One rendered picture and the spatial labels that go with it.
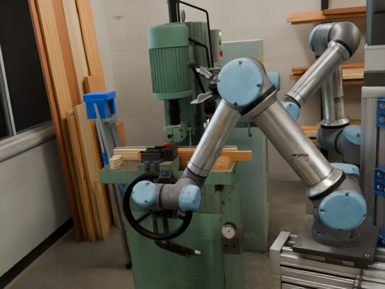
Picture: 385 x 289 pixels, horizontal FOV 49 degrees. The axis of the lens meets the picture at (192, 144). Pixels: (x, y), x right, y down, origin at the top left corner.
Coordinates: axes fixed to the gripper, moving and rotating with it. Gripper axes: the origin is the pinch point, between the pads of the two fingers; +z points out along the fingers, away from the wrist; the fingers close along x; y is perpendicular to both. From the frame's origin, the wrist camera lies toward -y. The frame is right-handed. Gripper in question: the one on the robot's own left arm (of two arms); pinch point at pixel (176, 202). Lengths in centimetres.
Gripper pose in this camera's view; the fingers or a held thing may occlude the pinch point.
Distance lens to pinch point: 157.0
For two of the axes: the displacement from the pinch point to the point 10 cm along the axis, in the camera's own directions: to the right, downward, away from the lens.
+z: 2.4, 2.7, 9.3
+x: 9.7, 0.2, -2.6
